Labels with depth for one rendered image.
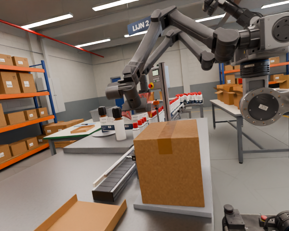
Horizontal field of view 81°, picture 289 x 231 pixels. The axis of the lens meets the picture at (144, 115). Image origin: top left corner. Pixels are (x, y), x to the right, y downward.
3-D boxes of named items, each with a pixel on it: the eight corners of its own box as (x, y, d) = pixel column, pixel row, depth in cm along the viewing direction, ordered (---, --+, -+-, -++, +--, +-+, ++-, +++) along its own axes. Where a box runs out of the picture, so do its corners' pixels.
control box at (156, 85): (158, 89, 164) (155, 68, 161) (170, 87, 150) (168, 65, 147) (149, 90, 158) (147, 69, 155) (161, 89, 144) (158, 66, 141)
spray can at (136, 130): (136, 149, 124) (133, 122, 121) (143, 149, 122) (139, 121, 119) (134, 152, 119) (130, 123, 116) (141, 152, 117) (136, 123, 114)
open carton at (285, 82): (274, 89, 510) (274, 76, 504) (294, 86, 501) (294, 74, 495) (282, 89, 474) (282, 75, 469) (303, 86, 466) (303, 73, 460)
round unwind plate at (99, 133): (102, 129, 210) (102, 129, 209) (124, 128, 199) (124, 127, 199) (86, 137, 181) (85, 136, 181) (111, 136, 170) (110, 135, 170)
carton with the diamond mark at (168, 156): (156, 168, 97) (150, 122, 93) (200, 168, 91) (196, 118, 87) (142, 204, 69) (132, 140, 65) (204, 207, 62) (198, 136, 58)
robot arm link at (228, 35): (170, -1, 88) (172, 18, 96) (149, 13, 87) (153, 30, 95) (244, 33, 64) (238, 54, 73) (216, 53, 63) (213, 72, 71)
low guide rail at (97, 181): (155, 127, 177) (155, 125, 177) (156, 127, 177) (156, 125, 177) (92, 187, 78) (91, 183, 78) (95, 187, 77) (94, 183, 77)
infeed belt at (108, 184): (167, 120, 231) (167, 118, 231) (173, 120, 228) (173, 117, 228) (95, 198, 79) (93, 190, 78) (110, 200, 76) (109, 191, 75)
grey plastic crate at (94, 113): (102, 117, 390) (100, 107, 387) (119, 115, 383) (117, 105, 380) (90, 122, 332) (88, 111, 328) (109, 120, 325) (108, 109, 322)
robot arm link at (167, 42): (175, 30, 132) (176, 41, 141) (169, 28, 134) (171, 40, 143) (141, 70, 123) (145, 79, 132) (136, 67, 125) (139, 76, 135)
